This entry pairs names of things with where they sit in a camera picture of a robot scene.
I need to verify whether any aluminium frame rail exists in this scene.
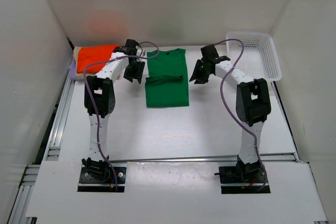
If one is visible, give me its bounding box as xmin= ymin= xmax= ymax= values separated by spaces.
xmin=9 ymin=80 xmax=328 ymax=223

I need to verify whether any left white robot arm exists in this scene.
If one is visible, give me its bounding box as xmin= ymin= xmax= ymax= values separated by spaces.
xmin=82 ymin=39 xmax=145 ymax=183

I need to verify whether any white plastic basket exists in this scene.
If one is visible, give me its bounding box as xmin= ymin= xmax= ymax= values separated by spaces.
xmin=226 ymin=31 xmax=282 ymax=82

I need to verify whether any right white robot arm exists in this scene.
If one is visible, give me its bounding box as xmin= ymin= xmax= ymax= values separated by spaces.
xmin=190 ymin=44 xmax=271 ymax=177

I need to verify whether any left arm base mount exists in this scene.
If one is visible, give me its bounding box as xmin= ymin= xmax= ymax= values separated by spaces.
xmin=77 ymin=158 xmax=127 ymax=193

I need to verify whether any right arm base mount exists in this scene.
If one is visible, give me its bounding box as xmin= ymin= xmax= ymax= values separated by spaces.
xmin=214 ymin=166 xmax=271 ymax=195

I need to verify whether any green t shirt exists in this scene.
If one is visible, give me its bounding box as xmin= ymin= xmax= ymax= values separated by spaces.
xmin=145 ymin=48 xmax=190 ymax=108

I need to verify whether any orange t shirt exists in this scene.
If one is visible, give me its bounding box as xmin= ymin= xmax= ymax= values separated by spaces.
xmin=76 ymin=44 xmax=121 ymax=74

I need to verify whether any purple t shirt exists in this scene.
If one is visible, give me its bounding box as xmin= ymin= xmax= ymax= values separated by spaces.
xmin=68 ymin=59 xmax=77 ymax=81

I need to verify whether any beige t shirt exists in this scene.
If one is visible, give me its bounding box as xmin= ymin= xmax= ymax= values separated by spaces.
xmin=72 ymin=46 xmax=124 ymax=81

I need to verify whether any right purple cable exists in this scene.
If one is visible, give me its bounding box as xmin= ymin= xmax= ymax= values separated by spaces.
xmin=215 ymin=39 xmax=268 ymax=190

